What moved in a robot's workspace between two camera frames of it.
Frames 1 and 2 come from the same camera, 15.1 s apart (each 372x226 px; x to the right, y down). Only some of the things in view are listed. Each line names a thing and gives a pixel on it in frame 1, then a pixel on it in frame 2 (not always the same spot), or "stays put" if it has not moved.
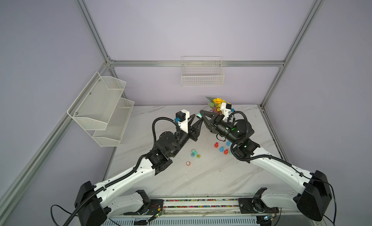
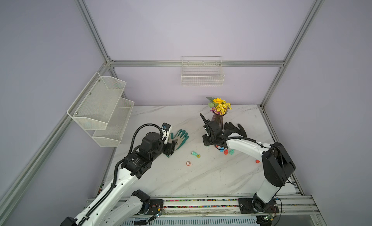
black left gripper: x=195 y=132 to x=170 y=148
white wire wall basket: x=202 y=71 stays put
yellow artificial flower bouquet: x=215 y=104 stays put
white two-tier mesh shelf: x=101 y=110 stays put
